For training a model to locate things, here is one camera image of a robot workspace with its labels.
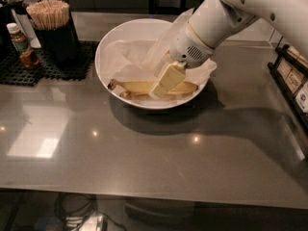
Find yellow banana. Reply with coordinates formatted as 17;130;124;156
119;90;190;100
108;79;198;95

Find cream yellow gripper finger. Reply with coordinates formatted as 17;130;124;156
149;63;186;99

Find white bowl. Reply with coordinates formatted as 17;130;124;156
94;17;212;110

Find dark-lidded shaker jar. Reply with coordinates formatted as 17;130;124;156
10;0;41;48

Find small brown sauce bottle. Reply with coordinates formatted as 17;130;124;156
19;49;39;69

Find black cables under table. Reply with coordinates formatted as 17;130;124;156
53;192;128;231

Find black grid rubber mat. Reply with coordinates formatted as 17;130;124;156
0;41;98;87

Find bundle of wooden chopsticks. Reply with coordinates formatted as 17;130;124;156
26;0;69;30

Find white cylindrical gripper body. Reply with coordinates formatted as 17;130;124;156
168;21;214;68

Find white parchment paper liner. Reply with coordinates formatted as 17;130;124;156
101;7;218;106

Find green sauce bottle white cap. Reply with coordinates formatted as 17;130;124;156
7;23;29;53

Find black chopstick holder cup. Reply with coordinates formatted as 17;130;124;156
35;17;79;67

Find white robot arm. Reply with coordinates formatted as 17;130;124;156
149;0;308;99

